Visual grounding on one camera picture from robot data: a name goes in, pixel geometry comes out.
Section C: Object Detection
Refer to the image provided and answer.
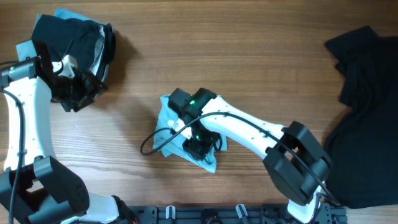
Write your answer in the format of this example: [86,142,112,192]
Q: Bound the light blue t-shirt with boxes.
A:
[153,94,217,173]

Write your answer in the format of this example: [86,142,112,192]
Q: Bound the black shirt on right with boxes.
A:
[324,26,397,209]

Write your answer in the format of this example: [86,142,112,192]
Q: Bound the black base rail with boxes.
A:
[124,204,348,224]

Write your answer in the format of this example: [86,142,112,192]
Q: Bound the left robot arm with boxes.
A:
[1,40,138,223]

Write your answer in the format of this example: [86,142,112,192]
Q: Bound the left black cable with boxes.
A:
[0,60,27,224]

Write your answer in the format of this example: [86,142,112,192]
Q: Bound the folded light blue shirt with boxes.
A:
[35,8,106,27]

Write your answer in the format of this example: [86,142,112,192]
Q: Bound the folded black shirt on stack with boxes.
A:
[31,14,116,82]

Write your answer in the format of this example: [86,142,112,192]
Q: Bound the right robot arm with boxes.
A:
[168,88,332,223]

